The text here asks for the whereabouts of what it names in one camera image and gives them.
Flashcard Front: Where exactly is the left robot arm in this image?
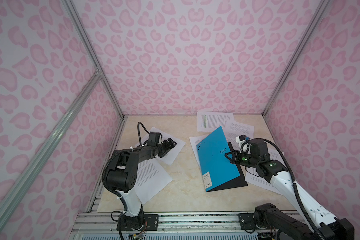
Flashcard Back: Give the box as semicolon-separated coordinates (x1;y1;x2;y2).
102;132;177;229

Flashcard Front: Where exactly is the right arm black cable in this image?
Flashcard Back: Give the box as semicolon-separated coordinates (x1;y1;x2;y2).
240;137;328;240

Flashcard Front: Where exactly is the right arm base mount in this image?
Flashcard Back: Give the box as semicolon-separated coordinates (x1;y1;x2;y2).
238;213;276;234

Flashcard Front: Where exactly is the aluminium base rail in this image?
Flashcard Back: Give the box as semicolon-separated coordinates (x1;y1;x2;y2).
68;210;334;240

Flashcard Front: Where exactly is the printed paper sheet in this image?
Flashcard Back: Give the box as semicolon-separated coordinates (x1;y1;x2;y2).
190;135;208;169

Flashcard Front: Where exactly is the blue black file folder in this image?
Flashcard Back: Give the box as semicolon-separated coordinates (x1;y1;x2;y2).
197;127;248;192

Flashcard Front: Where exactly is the left corner aluminium post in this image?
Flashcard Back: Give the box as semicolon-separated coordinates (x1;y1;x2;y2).
61;0;125;120

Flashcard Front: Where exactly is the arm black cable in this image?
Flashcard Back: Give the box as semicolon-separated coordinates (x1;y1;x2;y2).
240;137;328;240
137;121;152;148

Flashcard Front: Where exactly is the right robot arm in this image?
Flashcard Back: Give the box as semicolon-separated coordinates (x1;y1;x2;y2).
225;135;355;240

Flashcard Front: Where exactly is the corner aluminium post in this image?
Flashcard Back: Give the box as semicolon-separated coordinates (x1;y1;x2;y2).
262;0;333;119
61;0;125;120

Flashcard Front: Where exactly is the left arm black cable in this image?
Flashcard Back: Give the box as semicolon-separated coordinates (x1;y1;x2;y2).
137;121;152;148

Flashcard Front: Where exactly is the green highlighted paper sheet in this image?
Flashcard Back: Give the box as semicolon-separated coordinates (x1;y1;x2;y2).
197;112;234;132

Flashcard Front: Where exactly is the right corner aluminium post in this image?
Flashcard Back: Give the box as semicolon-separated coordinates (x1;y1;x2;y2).
262;0;333;119

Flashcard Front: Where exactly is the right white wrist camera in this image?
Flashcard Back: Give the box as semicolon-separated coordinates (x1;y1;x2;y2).
235;135;250;144

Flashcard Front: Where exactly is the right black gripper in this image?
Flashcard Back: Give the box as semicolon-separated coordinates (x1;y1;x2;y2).
223;149;259;169

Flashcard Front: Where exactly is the left diagonal aluminium strut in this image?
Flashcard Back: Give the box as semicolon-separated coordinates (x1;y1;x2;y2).
0;73;102;233

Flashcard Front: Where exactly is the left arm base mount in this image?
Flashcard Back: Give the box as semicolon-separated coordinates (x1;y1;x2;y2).
117;214;159;232

